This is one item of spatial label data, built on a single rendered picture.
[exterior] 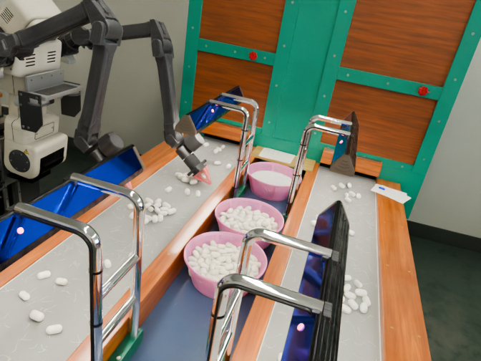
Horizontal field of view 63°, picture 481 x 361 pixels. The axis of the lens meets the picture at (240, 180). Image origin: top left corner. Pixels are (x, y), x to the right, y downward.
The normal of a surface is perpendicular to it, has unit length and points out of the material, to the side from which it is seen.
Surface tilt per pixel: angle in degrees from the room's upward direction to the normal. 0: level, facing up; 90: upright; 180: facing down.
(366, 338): 0
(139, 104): 90
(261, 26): 90
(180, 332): 0
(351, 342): 0
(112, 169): 58
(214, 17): 90
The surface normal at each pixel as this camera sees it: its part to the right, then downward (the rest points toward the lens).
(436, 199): -0.23, 0.39
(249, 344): 0.15, -0.89
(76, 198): 0.88, -0.25
